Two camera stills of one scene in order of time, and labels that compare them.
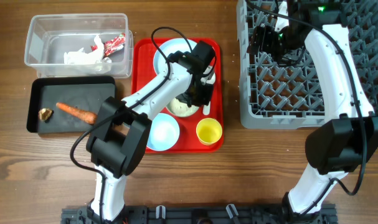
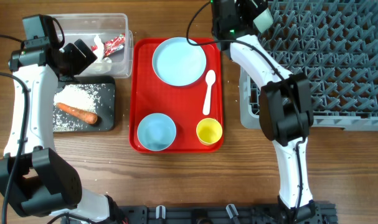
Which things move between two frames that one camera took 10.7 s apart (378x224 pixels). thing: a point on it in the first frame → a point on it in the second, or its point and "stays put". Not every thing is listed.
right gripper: (266, 33) → (251, 11)
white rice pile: (180, 109) → (83, 97)
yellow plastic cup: (208, 130) stays put
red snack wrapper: (112, 45) stays put
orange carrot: (88, 117) stays put
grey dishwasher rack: (289, 95) stays put
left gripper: (204, 98) → (81, 60)
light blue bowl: (164, 133) stays put
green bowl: (180, 109) → (264, 20)
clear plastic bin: (85, 45) stays put
